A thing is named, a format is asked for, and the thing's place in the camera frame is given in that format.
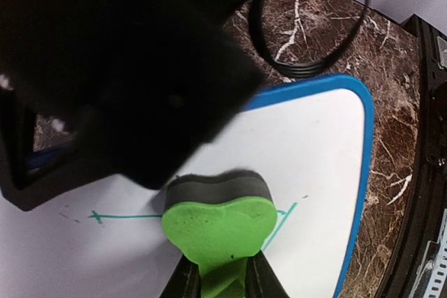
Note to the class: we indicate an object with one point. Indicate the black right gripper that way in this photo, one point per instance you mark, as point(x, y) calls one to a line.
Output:
point(140, 83)

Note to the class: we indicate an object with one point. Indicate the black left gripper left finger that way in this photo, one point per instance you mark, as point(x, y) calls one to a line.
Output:
point(184, 281)

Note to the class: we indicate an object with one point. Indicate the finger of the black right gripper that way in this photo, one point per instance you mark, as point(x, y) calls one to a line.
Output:
point(30, 178)

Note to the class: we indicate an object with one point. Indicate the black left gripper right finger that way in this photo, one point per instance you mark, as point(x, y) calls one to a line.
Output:
point(260, 279)

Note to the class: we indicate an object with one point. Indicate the green whiteboard eraser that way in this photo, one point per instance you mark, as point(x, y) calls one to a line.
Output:
point(218, 222)

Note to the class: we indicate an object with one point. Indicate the blue framed whiteboard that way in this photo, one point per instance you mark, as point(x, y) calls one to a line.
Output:
point(310, 141)

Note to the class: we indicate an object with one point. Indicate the white slotted cable duct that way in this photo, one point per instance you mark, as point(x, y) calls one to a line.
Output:
point(437, 266)

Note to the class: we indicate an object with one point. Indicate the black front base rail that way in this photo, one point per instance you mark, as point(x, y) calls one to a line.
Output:
point(407, 272)

